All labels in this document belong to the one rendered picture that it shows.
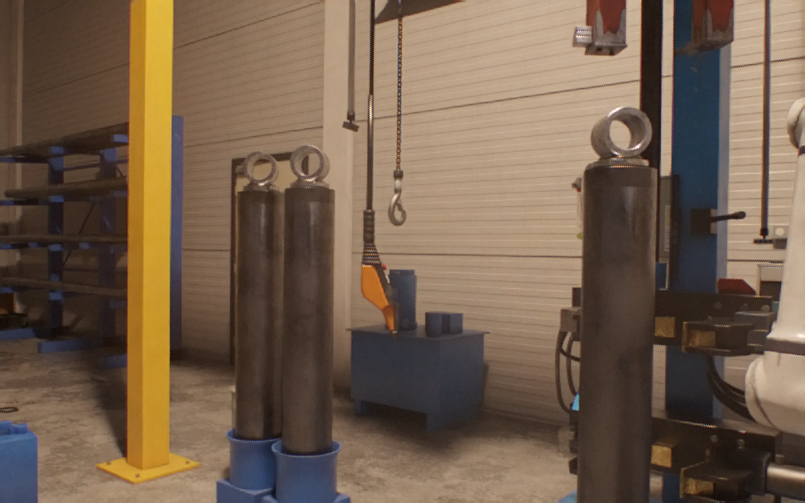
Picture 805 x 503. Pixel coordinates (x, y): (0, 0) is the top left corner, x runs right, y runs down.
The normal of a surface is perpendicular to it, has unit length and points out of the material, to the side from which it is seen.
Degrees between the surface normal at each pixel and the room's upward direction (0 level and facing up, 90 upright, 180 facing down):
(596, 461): 90
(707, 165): 90
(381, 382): 90
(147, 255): 90
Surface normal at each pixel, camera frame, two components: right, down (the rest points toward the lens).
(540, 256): -0.64, 0.00
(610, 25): 0.05, 0.02
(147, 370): 0.77, 0.02
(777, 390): -0.87, -0.18
